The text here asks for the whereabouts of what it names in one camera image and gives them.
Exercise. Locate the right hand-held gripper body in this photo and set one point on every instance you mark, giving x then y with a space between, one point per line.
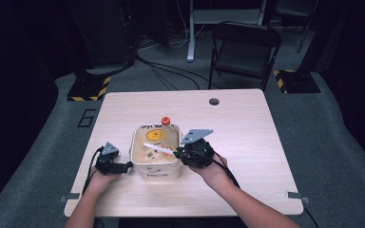
199 152

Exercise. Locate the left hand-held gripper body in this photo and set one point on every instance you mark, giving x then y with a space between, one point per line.
108 158

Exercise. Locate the clear bottle with red cap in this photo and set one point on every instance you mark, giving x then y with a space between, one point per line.
168 136

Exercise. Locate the white straw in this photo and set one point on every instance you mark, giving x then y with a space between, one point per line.
158 148

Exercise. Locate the cream plastic bin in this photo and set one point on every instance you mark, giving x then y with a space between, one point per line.
155 158

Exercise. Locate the person's left hand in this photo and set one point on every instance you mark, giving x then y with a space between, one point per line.
100 180

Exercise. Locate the person's right hand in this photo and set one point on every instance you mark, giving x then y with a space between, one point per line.
214 175

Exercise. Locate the grey table clamp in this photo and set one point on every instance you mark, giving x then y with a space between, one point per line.
297 196
69 197

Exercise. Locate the striped black stand base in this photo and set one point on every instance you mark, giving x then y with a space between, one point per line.
88 88
297 81

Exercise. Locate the black folding chair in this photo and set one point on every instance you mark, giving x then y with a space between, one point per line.
244 53

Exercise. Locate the white desk frame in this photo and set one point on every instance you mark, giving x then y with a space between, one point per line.
199 19

